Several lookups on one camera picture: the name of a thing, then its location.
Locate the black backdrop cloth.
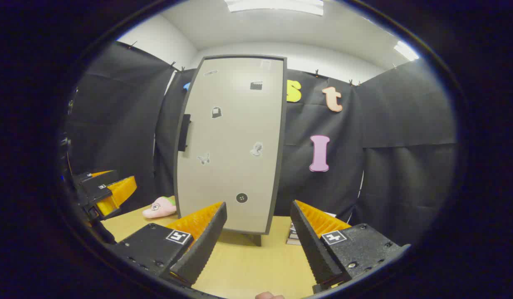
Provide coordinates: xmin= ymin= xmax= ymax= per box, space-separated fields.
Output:
xmin=65 ymin=41 xmax=458 ymax=250

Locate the beige cabinet door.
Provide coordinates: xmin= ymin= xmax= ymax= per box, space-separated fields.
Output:
xmin=174 ymin=55 xmax=287 ymax=235

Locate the ceiling light panel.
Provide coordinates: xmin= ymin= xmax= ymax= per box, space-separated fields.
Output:
xmin=393 ymin=41 xmax=419 ymax=62

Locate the white photo-cover book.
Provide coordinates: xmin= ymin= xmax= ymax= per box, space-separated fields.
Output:
xmin=290 ymin=212 xmax=337 ymax=233

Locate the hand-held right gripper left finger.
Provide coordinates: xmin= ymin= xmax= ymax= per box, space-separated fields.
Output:
xmin=108 ymin=201 xmax=228 ymax=288

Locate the black cabinet door handle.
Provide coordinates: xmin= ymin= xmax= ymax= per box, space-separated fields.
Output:
xmin=178 ymin=114 xmax=191 ymax=152

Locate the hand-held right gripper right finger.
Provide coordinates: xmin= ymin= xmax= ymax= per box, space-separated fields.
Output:
xmin=290 ymin=199 xmax=410 ymax=293

